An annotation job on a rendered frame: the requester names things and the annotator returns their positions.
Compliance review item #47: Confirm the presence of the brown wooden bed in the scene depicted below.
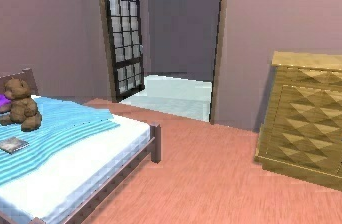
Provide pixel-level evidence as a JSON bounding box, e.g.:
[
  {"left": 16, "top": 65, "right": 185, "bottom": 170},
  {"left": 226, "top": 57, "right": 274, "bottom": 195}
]
[{"left": 0, "top": 68, "right": 163, "bottom": 224}]

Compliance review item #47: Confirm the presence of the brown teddy bear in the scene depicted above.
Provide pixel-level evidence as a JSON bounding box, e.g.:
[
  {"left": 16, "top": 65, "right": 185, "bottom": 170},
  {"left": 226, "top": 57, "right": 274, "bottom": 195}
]
[{"left": 0, "top": 77, "right": 43, "bottom": 133}]

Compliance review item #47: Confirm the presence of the black glass-paned room door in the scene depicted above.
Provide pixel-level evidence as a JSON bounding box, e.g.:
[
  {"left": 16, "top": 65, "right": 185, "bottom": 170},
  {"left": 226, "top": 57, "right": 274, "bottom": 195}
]
[{"left": 105, "top": 0, "right": 146, "bottom": 103}]

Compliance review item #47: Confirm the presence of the grey book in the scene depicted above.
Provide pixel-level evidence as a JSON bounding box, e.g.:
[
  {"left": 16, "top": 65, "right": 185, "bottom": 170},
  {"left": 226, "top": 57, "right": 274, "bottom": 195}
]
[{"left": 0, "top": 136, "right": 30, "bottom": 155}]

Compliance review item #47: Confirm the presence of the blue striped blanket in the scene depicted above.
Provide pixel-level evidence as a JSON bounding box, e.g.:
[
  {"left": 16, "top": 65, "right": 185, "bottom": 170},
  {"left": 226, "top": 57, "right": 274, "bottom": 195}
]
[{"left": 0, "top": 96, "right": 121, "bottom": 212}]

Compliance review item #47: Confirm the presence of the light wooden patterned cupboard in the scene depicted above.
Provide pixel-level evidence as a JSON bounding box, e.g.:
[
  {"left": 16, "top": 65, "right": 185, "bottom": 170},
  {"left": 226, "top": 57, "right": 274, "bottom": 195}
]
[{"left": 254, "top": 50, "right": 342, "bottom": 197}]

